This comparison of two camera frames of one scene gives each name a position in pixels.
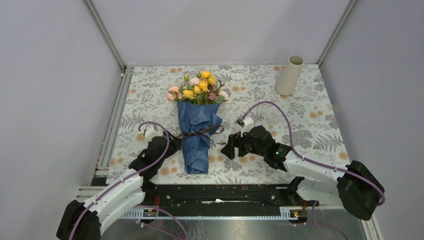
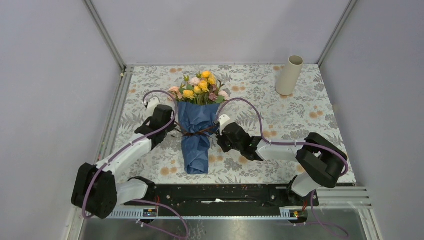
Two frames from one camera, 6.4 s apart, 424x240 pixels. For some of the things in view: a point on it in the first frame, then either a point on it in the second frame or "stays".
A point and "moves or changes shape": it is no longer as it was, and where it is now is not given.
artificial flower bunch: x=204 y=90 stays
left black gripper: x=175 y=145 → x=171 y=128
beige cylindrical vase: x=286 y=84 stays
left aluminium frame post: x=105 y=33 stays
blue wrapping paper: x=198 y=121 stays
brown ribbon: x=217 y=129 moves or changes shape
